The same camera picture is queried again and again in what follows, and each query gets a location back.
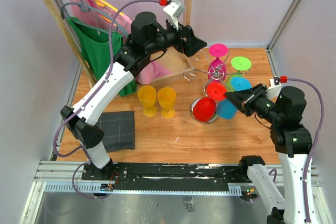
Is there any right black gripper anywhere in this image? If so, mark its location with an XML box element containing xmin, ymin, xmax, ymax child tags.
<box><xmin>224</xmin><ymin>82</ymin><xmax>281</xmax><ymax>123</ymax></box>

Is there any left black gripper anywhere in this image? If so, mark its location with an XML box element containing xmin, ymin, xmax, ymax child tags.
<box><xmin>146</xmin><ymin>16</ymin><xmax>207</xmax><ymax>57</ymax></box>

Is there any red wine glass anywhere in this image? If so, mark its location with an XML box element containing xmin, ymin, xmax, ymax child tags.
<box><xmin>191</xmin><ymin>82</ymin><xmax>227</xmax><ymax>124</ymax></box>

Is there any yellow wine glass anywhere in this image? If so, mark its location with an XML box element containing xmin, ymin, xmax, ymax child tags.
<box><xmin>137</xmin><ymin>86</ymin><xmax>157</xmax><ymax>117</ymax></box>
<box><xmin>157</xmin><ymin>87</ymin><xmax>176</xmax><ymax>119</ymax></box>

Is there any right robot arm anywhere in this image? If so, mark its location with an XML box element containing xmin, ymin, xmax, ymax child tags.
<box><xmin>225</xmin><ymin>84</ymin><xmax>319</xmax><ymax>223</ymax></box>

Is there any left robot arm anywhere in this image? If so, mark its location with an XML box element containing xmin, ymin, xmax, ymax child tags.
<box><xmin>61</xmin><ymin>12</ymin><xmax>207</xmax><ymax>180</ymax></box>

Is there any blue wine glass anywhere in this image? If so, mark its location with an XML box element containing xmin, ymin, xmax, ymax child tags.
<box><xmin>216</xmin><ymin>76</ymin><xmax>251</xmax><ymax>120</ymax></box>

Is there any magenta wine glass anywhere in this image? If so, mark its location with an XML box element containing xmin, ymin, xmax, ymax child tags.
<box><xmin>207</xmin><ymin>44</ymin><xmax>229</xmax><ymax>82</ymax></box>

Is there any green wine glass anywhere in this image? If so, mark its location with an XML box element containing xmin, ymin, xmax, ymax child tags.
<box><xmin>225</xmin><ymin>56</ymin><xmax>252</xmax><ymax>91</ymax></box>

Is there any chrome wine glass rack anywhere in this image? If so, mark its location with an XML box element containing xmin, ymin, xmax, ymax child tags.
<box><xmin>183</xmin><ymin>48</ymin><xmax>250</xmax><ymax>124</ymax></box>

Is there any pink t-shirt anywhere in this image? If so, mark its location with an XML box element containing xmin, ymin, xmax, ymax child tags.
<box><xmin>68</xmin><ymin>0</ymin><xmax>175</xmax><ymax>84</ymax></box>

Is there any green tank top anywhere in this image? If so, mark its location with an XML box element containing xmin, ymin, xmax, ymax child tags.
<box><xmin>67</xmin><ymin>17</ymin><xmax>137</xmax><ymax>97</ymax></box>

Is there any yellow clothes hanger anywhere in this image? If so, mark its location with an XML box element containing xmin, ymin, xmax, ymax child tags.
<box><xmin>87</xmin><ymin>0</ymin><xmax>118</xmax><ymax>24</ymax></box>

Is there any dark grey folded cloth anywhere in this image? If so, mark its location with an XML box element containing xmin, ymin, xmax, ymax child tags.
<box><xmin>96</xmin><ymin>111</ymin><xmax>135</xmax><ymax>152</ymax></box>

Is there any grey clothes hanger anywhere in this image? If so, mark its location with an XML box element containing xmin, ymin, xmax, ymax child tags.
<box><xmin>60</xmin><ymin>0</ymin><xmax>132</xmax><ymax>38</ymax></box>

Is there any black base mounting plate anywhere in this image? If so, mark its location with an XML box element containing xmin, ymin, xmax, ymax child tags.
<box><xmin>81</xmin><ymin>163</ymin><xmax>250</xmax><ymax>193</ymax></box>

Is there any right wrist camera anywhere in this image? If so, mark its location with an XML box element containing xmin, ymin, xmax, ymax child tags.
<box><xmin>266</xmin><ymin>76</ymin><xmax>282</xmax><ymax>99</ymax></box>

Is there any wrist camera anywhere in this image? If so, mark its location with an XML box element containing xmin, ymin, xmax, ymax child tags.
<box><xmin>266</xmin><ymin>76</ymin><xmax>282</xmax><ymax>99</ymax></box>
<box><xmin>163</xmin><ymin>0</ymin><xmax>185</xmax><ymax>30</ymax></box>

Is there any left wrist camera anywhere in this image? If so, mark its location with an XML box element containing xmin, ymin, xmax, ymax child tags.
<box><xmin>163</xmin><ymin>0</ymin><xmax>185</xmax><ymax>30</ymax></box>

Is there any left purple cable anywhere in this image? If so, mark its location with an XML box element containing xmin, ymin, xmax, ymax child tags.
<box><xmin>52</xmin><ymin>0</ymin><xmax>162</xmax><ymax>200</ymax></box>

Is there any grey cable duct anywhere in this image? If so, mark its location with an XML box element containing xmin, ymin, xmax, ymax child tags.
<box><xmin>43</xmin><ymin>183</ymin><xmax>244</xmax><ymax>196</ymax></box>

